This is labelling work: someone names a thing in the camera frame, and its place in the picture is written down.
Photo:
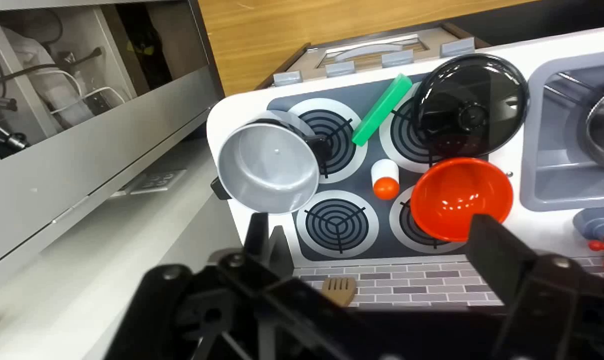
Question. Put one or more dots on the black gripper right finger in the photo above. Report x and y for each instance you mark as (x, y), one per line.
(498, 256)

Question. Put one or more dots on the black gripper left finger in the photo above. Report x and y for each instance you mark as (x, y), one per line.
(268, 245)

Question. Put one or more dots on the black transparent pot lid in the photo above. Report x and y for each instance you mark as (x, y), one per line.
(471, 107)

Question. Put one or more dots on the grey toy pot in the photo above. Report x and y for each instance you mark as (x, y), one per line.
(271, 164)

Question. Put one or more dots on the wooden toy spatula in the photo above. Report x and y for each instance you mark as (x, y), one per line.
(341, 291)

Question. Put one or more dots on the white toy kitchen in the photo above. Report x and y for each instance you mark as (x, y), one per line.
(347, 231)

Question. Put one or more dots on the orange plastic bowl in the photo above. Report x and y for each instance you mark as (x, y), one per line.
(452, 193)

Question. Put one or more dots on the grey toy sink basin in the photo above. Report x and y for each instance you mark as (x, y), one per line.
(556, 171)

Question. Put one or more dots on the grey toy faucet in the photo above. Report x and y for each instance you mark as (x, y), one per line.
(602, 231)

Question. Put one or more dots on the white orange toy bottle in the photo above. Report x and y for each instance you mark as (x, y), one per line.
(385, 176)

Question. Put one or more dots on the grey metal cabinet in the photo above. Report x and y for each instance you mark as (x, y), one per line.
(90, 93)

